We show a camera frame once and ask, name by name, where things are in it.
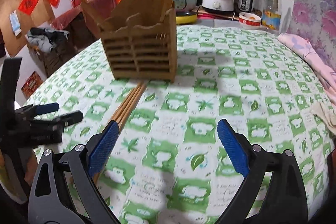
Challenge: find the red box on floor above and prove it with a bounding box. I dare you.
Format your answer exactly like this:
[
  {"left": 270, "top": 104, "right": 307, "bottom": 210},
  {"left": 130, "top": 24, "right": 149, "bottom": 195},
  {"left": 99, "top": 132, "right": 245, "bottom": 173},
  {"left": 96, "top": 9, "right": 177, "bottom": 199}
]
[{"left": 21, "top": 71, "right": 43, "bottom": 99}]

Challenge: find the pile of grey clothes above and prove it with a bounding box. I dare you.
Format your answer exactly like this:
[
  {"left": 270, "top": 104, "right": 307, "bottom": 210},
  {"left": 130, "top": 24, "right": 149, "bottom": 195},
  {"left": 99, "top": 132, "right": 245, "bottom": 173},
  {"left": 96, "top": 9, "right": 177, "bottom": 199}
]
[{"left": 27, "top": 27, "right": 70, "bottom": 53}]

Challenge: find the beige crumpled cloth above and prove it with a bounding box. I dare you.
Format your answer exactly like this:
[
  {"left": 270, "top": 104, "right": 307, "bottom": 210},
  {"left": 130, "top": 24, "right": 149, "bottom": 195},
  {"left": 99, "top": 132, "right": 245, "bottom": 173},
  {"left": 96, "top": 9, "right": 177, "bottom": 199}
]
[{"left": 310, "top": 102, "right": 335, "bottom": 130}]

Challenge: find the green white patterned tablecloth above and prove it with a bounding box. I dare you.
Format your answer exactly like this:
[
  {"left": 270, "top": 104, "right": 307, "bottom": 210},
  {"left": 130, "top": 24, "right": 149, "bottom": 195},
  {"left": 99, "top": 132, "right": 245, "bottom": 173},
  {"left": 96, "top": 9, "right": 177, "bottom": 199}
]
[{"left": 24, "top": 24, "right": 336, "bottom": 224}]

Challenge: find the red diamond paper decoration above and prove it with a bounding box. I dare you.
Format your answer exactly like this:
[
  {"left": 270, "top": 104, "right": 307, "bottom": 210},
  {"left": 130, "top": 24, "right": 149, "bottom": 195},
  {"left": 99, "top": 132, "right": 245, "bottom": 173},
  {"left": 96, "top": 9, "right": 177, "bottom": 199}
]
[{"left": 18, "top": 0, "right": 39, "bottom": 15}]

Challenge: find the wooden utensil holder box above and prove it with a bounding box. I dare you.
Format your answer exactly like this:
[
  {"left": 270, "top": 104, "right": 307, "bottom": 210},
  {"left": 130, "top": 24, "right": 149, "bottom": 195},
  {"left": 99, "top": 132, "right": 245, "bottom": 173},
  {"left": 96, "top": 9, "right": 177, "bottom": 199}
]
[{"left": 97, "top": 0, "right": 177, "bottom": 82}]

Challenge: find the pink folded cloth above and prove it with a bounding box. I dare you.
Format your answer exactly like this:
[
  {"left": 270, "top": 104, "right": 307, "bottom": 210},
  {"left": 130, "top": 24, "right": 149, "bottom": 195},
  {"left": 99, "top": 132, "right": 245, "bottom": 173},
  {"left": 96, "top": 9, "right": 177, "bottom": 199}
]
[{"left": 277, "top": 34, "right": 335, "bottom": 105}]

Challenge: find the yellow dish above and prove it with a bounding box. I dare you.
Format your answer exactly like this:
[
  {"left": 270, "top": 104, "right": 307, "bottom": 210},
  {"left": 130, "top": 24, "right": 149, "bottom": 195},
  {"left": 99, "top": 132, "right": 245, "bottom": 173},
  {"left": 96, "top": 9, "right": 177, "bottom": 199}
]
[{"left": 176, "top": 11, "right": 198, "bottom": 25}]

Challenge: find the clear oil bottle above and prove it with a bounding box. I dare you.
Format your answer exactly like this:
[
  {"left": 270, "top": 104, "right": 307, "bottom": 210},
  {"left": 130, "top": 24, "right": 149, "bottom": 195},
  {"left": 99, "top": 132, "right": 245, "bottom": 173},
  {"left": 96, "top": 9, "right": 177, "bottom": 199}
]
[{"left": 261, "top": 0, "right": 281, "bottom": 31}]

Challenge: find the red white bowl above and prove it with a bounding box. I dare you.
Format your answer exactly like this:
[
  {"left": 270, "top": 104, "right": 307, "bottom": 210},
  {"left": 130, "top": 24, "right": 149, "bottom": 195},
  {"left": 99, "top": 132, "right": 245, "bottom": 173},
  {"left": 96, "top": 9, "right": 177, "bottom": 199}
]
[{"left": 239, "top": 12, "right": 261, "bottom": 30}]

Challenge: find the floral plastic curtain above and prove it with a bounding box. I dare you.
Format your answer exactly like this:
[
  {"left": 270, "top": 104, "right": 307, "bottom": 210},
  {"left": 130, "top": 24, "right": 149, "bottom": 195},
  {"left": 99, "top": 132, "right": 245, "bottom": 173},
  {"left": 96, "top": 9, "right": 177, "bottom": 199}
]
[{"left": 288, "top": 0, "right": 336, "bottom": 69}]

